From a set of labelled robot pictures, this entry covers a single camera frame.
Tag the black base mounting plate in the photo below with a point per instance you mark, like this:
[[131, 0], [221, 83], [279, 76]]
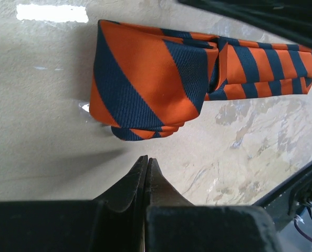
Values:
[[289, 198]]

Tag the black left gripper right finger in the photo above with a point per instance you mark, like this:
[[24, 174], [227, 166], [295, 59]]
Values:
[[172, 223]]

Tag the orange navy striped tie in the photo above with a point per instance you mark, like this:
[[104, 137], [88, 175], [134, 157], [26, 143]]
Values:
[[148, 82]]

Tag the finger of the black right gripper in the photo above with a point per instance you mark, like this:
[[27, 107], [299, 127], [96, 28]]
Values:
[[289, 19]]

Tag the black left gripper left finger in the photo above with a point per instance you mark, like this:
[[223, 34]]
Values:
[[113, 221]]

